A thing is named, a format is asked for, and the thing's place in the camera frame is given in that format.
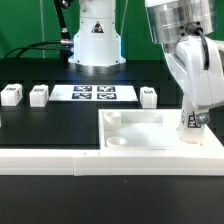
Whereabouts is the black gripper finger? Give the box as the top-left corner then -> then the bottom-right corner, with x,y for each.
195,113 -> 210,125

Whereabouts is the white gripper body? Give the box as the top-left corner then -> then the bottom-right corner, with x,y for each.
165,36 -> 224,110

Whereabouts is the white square tabletop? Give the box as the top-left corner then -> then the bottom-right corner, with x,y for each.
98,109 -> 224,157

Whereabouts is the white sheet with tags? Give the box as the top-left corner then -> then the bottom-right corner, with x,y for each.
49,85 -> 137,102

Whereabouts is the white L-shaped obstacle fence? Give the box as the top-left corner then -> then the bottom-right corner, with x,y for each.
0,149 -> 224,176

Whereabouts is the black cable bundle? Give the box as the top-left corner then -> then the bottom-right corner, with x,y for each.
2,0 -> 75,60

